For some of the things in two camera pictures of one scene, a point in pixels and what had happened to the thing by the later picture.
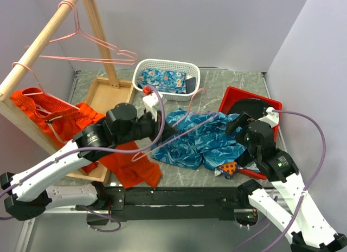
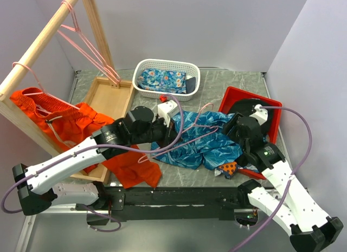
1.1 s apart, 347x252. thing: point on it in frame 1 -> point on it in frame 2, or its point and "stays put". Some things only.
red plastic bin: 232,95 stays put
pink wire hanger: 136,156 -> 213,128
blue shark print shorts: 201,141 stays put
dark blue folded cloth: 190,84 stays put
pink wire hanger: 26,65 -> 78,39
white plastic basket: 177,81 stays put
